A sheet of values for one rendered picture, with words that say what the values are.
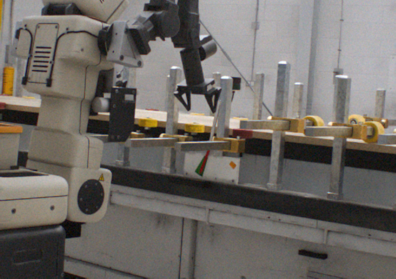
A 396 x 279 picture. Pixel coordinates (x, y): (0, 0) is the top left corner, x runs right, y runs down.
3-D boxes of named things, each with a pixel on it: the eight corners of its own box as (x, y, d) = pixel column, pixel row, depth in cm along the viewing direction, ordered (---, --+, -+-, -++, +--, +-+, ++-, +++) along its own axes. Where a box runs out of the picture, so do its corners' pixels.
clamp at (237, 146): (237, 153, 303) (238, 140, 303) (208, 149, 311) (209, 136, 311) (245, 152, 308) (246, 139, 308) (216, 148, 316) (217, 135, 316)
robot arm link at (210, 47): (168, 30, 240) (190, 30, 234) (192, 17, 248) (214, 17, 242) (177, 67, 244) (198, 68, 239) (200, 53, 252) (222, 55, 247)
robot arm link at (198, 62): (175, 49, 240) (189, 51, 237) (189, 42, 245) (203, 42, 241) (179, 71, 243) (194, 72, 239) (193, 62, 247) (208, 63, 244)
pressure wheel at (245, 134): (243, 158, 309) (246, 128, 309) (226, 156, 314) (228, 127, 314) (254, 157, 316) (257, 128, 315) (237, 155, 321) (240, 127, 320)
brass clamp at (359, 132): (359, 140, 273) (360, 125, 273) (324, 135, 281) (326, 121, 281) (367, 139, 278) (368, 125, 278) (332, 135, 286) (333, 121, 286)
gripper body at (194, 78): (189, 82, 251) (184, 60, 248) (215, 84, 245) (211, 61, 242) (177, 90, 246) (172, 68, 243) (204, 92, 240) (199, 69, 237)
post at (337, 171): (336, 211, 280) (347, 75, 277) (327, 210, 282) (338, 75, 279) (340, 210, 283) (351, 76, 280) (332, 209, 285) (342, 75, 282)
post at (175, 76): (168, 185, 324) (177, 66, 321) (161, 184, 326) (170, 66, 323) (174, 184, 327) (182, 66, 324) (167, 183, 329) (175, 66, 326)
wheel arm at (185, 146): (181, 154, 280) (181, 141, 280) (173, 153, 282) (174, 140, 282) (247, 150, 316) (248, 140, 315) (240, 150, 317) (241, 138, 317)
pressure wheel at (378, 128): (373, 117, 290) (355, 127, 294) (382, 137, 288) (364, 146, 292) (379, 117, 295) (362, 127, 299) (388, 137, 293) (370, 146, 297)
